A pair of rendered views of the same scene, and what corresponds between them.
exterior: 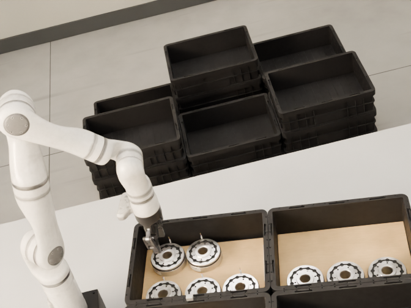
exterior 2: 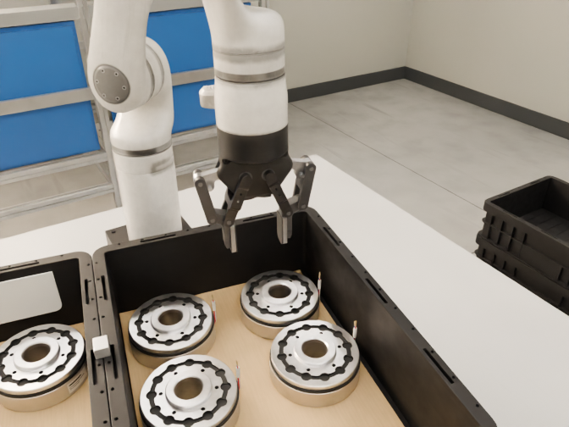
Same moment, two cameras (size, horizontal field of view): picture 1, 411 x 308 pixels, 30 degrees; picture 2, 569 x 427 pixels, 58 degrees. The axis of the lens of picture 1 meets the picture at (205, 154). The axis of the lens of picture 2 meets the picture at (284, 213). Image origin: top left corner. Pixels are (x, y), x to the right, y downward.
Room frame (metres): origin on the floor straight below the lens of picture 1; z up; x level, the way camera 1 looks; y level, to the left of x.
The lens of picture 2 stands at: (1.26, -0.25, 1.30)
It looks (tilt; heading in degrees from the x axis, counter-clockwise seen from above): 32 degrees down; 57
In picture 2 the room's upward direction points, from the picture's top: straight up
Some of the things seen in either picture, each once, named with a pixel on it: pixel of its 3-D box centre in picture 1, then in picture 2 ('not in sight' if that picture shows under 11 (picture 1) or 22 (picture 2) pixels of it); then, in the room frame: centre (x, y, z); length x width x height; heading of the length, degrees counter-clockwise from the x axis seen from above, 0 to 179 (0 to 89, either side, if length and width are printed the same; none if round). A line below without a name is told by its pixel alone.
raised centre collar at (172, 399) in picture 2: (202, 291); (188, 389); (1.37, 0.11, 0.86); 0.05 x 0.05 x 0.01
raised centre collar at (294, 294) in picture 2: (167, 255); (279, 292); (1.53, 0.18, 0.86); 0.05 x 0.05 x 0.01
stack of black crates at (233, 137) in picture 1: (234, 153); not in sight; (2.51, -0.13, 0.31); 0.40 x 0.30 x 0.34; 89
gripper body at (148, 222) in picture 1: (150, 217); (253, 156); (1.50, 0.19, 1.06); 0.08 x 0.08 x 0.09
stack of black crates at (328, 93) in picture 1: (322, 121); not in sight; (2.50, -0.53, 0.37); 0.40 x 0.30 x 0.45; 89
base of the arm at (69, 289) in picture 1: (63, 293); (149, 191); (1.47, 0.50, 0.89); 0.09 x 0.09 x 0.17; 88
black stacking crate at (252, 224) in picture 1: (202, 269); (257, 365); (1.44, 0.09, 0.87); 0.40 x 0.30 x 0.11; 79
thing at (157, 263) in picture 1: (167, 256); (279, 295); (1.53, 0.18, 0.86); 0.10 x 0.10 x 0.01
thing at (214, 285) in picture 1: (202, 292); (189, 392); (1.37, 0.11, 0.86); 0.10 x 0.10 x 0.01
